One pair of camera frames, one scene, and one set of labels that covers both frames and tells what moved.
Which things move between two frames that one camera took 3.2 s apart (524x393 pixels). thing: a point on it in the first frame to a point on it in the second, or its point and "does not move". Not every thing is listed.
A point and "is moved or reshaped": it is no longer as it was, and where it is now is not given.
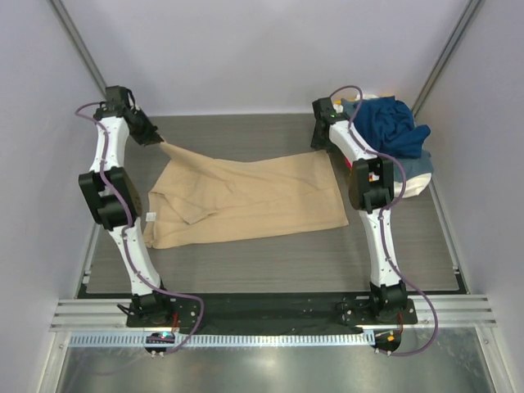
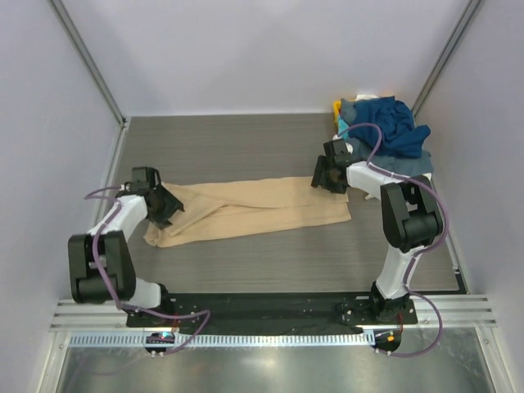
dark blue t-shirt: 388,125 does not move
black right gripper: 319,137 to 327,176
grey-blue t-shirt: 413,167 does not move
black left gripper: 145,132 to 162,203
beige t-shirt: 193,197 is moved or reshaped
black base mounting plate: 275,313 does not move
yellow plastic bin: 338,106 does not move
